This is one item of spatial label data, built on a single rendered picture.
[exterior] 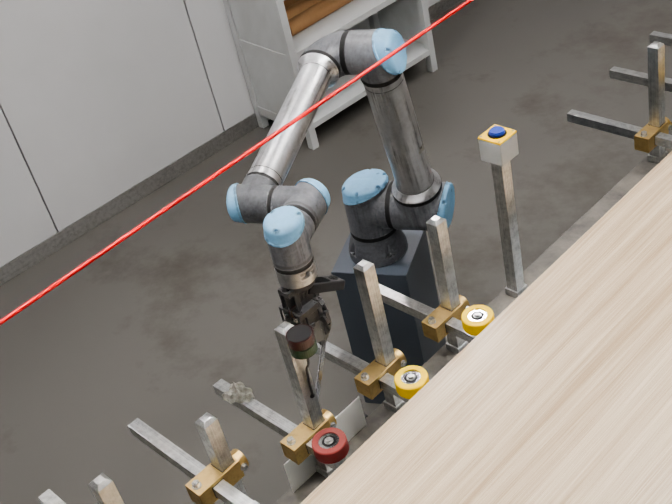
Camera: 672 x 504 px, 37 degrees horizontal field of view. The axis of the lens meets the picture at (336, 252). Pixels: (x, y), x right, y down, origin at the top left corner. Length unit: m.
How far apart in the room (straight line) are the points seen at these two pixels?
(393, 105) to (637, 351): 0.92
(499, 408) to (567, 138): 2.66
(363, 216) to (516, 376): 0.95
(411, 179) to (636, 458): 1.15
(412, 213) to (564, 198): 1.47
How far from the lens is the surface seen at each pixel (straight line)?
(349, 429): 2.54
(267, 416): 2.45
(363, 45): 2.66
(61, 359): 4.29
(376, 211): 3.09
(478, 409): 2.29
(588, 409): 2.27
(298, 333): 2.15
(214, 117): 5.19
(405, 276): 3.15
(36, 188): 4.79
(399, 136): 2.83
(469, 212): 4.39
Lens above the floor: 2.57
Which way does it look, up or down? 36 degrees down
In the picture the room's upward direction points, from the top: 14 degrees counter-clockwise
